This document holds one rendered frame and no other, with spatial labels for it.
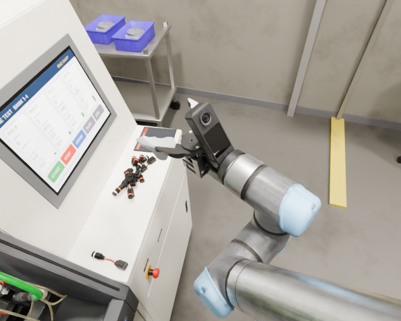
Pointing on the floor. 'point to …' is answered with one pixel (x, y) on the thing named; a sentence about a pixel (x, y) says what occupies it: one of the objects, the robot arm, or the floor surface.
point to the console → (162, 262)
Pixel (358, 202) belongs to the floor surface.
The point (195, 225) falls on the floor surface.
